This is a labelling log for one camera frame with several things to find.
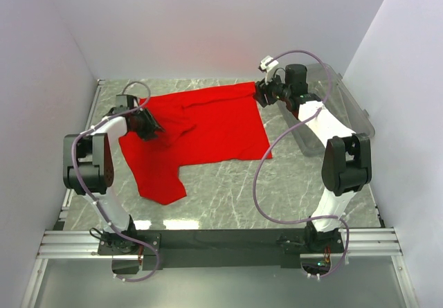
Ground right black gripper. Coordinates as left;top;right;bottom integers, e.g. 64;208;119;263
253;70;291;108

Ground red t shirt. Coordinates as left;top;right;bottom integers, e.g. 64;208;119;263
119;82;270;205

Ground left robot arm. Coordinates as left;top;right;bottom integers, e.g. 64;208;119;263
63;94;164;255

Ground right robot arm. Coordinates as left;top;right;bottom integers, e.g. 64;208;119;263
253;64;372;252

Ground clear plastic bin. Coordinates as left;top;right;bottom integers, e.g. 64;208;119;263
291;64;375;157

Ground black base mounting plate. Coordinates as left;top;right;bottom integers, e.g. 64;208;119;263
98;228;345;271

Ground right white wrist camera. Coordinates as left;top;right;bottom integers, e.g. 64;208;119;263
258;55;278;84

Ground aluminium rail frame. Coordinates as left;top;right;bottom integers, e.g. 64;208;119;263
20;79;419;308

